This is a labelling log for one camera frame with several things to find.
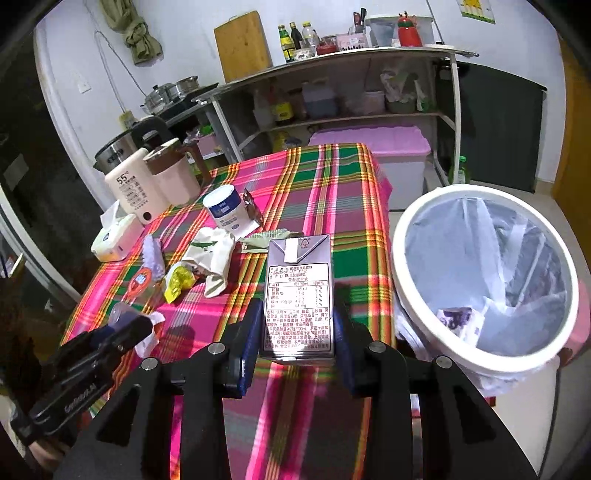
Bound clear storage container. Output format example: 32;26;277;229
360;90;386;116

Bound yellow wall poster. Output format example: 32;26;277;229
457;0;497;23

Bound red kettle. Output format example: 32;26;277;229
397;13;423;48

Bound purple white carton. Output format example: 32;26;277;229
436;307;485;344

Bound clear plastic bin liner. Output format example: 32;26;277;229
394;194;571;398

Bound clear plastic pitcher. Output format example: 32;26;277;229
367;16;400;47

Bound wooden door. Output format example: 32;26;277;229
551;37;591;232

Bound small brown wrapper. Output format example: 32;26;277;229
242;188;265;227

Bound plastic bags on shelf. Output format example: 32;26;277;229
379;69;437;114

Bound cream water dispenser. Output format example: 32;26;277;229
104;148;171;226

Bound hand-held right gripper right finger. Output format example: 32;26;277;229
331;293;539;480

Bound yellow label oil bottle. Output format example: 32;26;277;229
272;90;296;123

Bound white paper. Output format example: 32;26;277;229
134;311;166;356

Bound pink lid storage box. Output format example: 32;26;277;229
308;122;432;210

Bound black cabinet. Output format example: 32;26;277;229
455;62;548;193

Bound cream brown kettle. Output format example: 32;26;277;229
142;137;211;206

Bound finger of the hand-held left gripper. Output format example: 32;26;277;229
58;316;154;393

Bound silver drink carton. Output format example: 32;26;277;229
259;233;335;367

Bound blue plastic jug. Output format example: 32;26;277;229
302;80;340;118

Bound white tissue pack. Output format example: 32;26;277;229
90;200;144;263

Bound green bottle yellow label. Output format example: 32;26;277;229
277;24;296;63

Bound plaid tablecloth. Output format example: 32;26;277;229
60;143;416;480

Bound white power cable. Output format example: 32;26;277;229
95;30;125;114

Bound white metal shelf unit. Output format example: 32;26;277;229
191;44;478;185

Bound wooden cutting board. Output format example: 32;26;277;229
213;10;273;85

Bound white cup blue label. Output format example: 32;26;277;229
202;185;259;236

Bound steel steamer pot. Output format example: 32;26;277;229
168;76;201;100
141;83;175;114

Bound steel electric pot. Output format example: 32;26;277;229
93;116;169;174

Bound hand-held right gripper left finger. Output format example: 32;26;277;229
53;298;265;480

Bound white round trash bin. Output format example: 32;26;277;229
390;184;581;480

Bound green hanging cloth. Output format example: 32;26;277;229
102;0;163;65

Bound clear plastic bottle orange label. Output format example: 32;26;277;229
108;270;167;333

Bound yellow wrapper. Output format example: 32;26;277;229
164;263;197;304

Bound pink basket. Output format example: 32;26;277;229
336;32;370;51

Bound white green wrapper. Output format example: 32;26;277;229
182;226;241;298

